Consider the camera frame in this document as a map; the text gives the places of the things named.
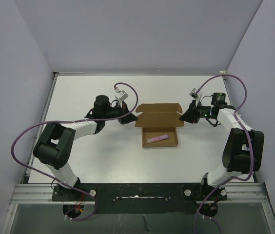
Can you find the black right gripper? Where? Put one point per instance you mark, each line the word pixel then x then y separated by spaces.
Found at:
pixel 190 115

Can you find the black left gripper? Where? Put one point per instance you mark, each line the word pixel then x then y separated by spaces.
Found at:
pixel 123 109

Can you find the brown cardboard box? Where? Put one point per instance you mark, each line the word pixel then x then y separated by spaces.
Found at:
pixel 159 119

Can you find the pink highlighter pen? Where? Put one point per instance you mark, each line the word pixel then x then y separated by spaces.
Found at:
pixel 157 138

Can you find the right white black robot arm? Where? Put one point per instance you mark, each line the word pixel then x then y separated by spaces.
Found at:
pixel 242 154

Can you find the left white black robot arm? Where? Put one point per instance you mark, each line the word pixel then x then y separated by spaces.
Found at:
pixel 54 145

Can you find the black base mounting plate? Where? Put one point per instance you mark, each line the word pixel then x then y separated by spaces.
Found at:
pixel 141 198

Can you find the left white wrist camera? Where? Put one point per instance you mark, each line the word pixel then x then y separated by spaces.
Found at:
pixel 120 96

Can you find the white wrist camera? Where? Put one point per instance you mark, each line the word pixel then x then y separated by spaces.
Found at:
pixel 120 96
pixel 196 95

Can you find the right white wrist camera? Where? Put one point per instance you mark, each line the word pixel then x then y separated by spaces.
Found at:
pixel 196 95

